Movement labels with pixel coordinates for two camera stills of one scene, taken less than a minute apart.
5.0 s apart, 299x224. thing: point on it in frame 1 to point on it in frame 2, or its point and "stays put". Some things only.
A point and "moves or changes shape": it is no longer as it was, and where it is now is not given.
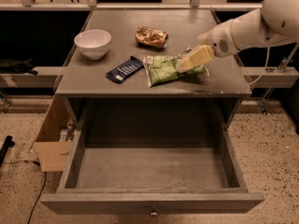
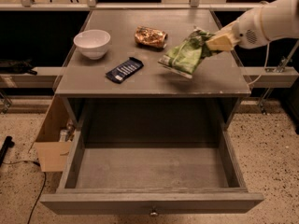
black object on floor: x=7 y=142 stays put
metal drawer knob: x=153 y=213 stays put
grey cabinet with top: x=121 y=73 stays put
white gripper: x=218 y=41 to x=249 y=32
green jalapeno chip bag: x=162 y=69 moves or changes shape
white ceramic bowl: x=92 y=43 stays put
